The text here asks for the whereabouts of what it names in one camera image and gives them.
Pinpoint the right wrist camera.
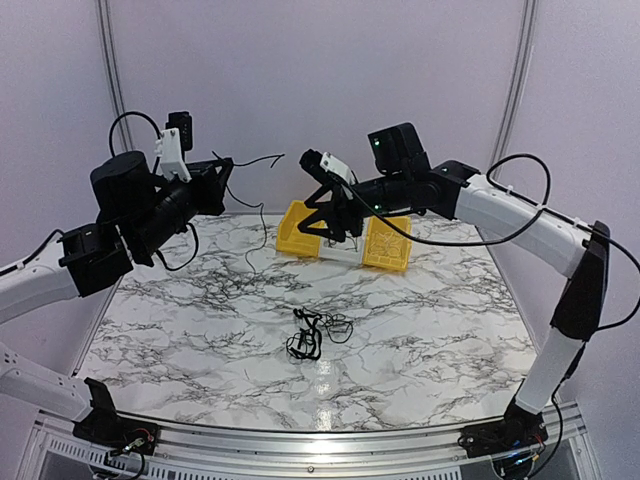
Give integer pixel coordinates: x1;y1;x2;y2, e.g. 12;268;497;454
299;149;357;185

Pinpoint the aluminium front rail frame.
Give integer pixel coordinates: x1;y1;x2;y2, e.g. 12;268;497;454
14;402;603;479

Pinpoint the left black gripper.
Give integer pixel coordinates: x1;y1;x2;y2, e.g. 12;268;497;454
129;156;232;258

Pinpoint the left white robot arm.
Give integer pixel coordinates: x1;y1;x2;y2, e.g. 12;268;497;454
1;111;234;445

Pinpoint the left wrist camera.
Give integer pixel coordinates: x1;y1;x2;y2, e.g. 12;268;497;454
153;111;193;183

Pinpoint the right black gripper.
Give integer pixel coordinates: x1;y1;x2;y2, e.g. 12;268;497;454
297;170;410;243

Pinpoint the yellow plastic bin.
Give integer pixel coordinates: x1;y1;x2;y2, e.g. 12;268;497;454
362;217;412;272
276;200;321;257

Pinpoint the white plastic bin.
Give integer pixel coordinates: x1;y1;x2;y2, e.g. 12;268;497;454
318;237;365;264

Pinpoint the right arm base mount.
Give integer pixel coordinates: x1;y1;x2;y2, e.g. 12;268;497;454
458;400;548;458

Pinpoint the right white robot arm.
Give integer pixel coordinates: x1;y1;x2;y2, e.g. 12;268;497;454
298;123;629;448

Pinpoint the right yellow plastic bin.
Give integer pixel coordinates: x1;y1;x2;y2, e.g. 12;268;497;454
362;217;412;272

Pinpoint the left yellow plastic bin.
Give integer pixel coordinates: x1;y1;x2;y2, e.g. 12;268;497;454
276;200;321;257

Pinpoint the aluminium corner post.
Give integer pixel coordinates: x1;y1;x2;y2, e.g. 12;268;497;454
95;0;160;158
489;0;539;167

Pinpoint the left aluminium corner post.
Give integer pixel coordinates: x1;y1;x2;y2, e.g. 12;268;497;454
95;0;160;158

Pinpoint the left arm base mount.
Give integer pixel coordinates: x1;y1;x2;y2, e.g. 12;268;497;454
73;378;159;455

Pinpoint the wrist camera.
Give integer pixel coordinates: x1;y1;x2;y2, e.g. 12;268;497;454
299;149;357;185
153;111;193;183

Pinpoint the right aluminium corner post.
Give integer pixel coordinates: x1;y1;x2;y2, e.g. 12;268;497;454
489;0;539;167

